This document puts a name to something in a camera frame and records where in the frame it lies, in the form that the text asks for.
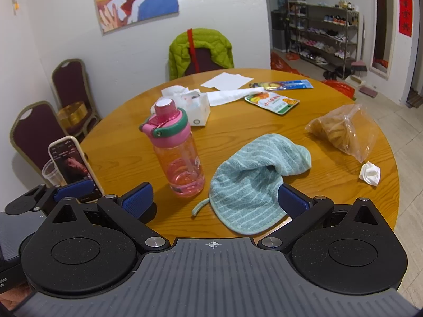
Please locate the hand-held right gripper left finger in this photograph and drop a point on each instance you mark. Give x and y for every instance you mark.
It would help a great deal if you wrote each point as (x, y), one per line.
(137, 199)

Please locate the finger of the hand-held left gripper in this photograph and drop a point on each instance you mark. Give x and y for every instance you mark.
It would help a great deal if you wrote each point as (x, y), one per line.
(77, 190)

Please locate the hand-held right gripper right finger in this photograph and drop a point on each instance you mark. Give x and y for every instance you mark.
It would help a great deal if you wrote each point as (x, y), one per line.
(292, 201)

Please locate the teal striped towel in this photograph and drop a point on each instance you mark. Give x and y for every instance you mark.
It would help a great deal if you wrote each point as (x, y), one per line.
(251, 178)

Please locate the pink water bottle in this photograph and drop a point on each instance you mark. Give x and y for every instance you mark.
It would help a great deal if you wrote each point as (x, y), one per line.
(175, 158)

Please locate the gold round container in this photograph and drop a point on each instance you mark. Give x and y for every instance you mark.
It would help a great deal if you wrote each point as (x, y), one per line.
(72, 114)

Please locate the smartphone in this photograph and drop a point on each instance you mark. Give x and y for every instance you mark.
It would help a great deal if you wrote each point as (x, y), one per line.
(71, 161)

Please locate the clear plastic cup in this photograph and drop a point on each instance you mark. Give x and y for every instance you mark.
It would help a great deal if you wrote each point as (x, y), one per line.
(51, 173)

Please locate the crumpled white tissue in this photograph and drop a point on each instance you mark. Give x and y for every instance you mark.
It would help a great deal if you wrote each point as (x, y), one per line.
(370, 173)

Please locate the clear plastic food bag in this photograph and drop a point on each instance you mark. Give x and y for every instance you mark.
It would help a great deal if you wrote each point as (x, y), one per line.
(337, 125)

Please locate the orange green snack packet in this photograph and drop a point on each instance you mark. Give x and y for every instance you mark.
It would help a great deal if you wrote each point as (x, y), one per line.
(271, 102)

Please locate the white tissue pack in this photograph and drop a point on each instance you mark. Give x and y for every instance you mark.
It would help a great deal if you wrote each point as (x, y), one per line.
(196, 109)

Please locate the blue pen package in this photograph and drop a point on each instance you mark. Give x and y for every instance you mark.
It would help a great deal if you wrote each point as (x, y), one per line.
(290, 85)

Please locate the red plastic bag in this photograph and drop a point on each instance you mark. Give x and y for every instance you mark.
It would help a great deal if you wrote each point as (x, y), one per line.
(284, 64)
(340, 89)

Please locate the long white paper towel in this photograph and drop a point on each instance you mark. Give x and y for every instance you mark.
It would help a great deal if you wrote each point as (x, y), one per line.
(228, 96)

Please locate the white dustpan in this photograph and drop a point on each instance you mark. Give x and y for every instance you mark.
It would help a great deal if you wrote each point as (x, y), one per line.
(355, 80)

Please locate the flat white paper napkin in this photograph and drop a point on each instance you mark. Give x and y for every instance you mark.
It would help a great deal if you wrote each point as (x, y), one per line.
(226, 81)

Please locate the pink broom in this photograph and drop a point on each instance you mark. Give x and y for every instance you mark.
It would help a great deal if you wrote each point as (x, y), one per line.
(359, 66)

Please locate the row of assorted shoes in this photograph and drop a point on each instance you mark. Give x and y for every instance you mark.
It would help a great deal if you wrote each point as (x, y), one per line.
(333, 34)

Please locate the green puffer jacket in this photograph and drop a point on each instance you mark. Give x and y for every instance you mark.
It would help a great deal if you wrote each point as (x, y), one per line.
(205, 39)

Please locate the metal shoe rack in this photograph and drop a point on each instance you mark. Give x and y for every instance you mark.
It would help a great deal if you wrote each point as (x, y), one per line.
(330, 6)

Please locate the red vertical couplet banner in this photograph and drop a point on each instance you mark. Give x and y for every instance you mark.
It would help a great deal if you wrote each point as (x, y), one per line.
(406, 6)

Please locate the maroon chair gold frame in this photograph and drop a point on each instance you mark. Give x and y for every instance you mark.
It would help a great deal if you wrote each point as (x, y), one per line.
(206, 61)
(33, 132)
(69, 82)

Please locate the anime wall poster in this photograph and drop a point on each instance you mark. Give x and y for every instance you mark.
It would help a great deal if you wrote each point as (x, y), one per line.
(132, 0)

